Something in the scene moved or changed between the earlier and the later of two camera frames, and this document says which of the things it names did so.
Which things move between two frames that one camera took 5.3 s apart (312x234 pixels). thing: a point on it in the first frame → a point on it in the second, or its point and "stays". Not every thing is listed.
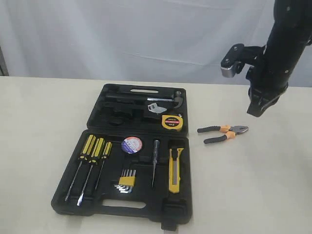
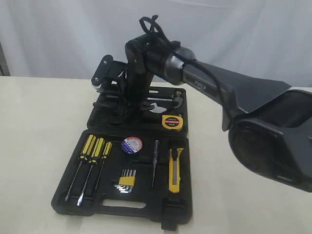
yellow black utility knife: [174, 169] stays
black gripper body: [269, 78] → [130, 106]
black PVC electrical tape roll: [131, 145] stays
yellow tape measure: [172, 122] stays
